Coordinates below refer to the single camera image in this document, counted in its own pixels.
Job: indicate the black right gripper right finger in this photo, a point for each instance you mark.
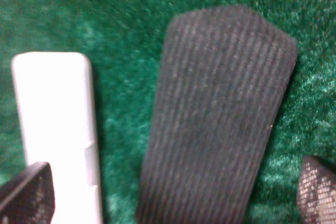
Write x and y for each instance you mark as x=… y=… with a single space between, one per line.
x=316 y=191

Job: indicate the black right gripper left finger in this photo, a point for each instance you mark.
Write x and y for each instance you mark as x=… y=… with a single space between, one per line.
x=29 y=197

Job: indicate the black blue felt eraser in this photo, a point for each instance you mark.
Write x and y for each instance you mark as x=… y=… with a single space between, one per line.
x=223 y=75

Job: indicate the green velvet table cloth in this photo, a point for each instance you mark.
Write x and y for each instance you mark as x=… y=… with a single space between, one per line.
x=123 y=39

